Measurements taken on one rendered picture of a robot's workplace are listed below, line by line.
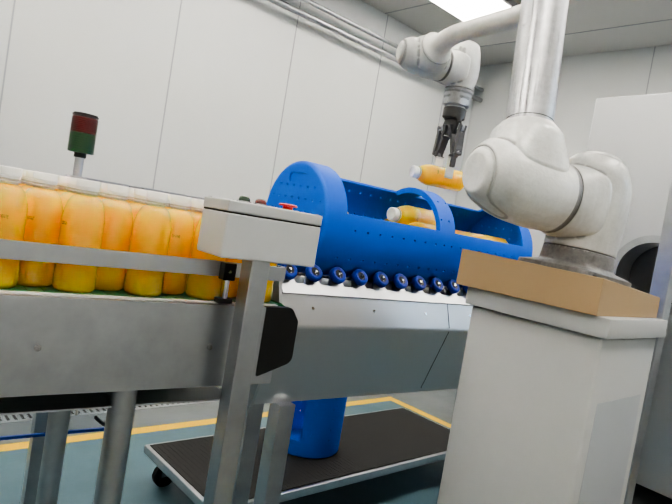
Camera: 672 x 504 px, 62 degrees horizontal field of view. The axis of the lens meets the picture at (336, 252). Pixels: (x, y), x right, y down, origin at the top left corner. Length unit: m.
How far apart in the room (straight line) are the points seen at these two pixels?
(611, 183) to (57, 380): 1.13
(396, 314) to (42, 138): 3.51
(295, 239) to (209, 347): 0.27
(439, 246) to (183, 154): 3.64
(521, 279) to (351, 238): 0.42
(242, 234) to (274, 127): 4.52
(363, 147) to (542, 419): 5.19
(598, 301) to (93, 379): 0.92
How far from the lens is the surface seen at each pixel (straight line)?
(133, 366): 1.09
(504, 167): 1.16
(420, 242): 1.55
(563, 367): 1.22
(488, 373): 1.31
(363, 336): 1.48
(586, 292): 1.18
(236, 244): 0.99
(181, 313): 1.09
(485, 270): 1.28
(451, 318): 1.72
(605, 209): 1.31
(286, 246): 1.04
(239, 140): 5.27
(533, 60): 1.32
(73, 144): 1.58
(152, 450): 2.33
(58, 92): 4.67
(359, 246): 1.41
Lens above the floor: 1.09
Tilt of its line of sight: 3 degrees down
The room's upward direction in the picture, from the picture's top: 10 degrees clockwise
